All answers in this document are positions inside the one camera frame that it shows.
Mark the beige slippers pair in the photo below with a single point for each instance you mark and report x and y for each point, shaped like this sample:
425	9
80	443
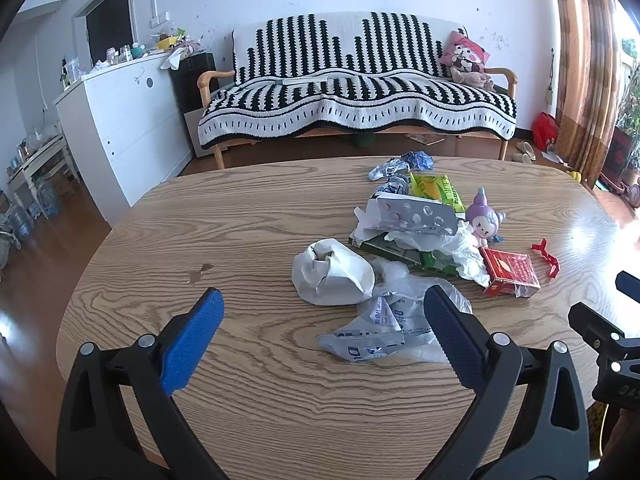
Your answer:
524	153

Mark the brown striped curtain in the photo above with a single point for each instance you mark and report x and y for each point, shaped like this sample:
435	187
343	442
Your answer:
588	85

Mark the pink cartoon pillow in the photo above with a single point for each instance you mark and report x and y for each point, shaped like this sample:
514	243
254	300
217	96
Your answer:
464	54

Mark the white cabinet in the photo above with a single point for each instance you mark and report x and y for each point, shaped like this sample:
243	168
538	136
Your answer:
125	131

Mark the red plastic clip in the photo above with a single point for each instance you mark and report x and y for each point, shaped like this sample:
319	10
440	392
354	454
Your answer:
553	262

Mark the clear printed plastic bag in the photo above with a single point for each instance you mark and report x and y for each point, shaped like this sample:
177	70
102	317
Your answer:
393	323

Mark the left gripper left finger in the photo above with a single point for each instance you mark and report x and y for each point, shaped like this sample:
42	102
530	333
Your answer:
96	439

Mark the small white side table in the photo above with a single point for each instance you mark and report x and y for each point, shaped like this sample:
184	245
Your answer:
28	171

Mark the white paper cup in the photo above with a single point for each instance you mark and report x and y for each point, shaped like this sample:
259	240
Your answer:
327	273

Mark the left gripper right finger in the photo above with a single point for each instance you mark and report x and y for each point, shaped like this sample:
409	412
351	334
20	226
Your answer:
527	419

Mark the red cigarette box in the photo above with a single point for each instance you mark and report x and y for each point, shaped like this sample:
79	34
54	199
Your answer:
509	274

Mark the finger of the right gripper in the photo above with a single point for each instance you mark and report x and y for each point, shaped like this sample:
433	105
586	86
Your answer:
597	331
628	285

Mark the black speaker box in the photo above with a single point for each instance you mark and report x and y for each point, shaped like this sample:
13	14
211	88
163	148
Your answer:
185	80

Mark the blue foil wrapper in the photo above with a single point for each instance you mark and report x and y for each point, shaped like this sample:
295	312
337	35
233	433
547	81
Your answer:
410	161

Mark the potted green plant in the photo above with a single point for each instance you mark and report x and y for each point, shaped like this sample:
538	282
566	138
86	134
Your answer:
620	173

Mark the green popcorn snack bag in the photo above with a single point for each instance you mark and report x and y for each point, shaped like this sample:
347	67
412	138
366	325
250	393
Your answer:
436	188

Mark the purple toy figure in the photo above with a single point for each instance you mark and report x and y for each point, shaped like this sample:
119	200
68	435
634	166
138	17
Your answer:
485	221

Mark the wooden frame sofa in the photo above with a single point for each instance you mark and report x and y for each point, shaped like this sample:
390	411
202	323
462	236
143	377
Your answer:
350	80

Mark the red bag on floor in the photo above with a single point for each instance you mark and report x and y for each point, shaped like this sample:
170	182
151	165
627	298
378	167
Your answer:
545	131

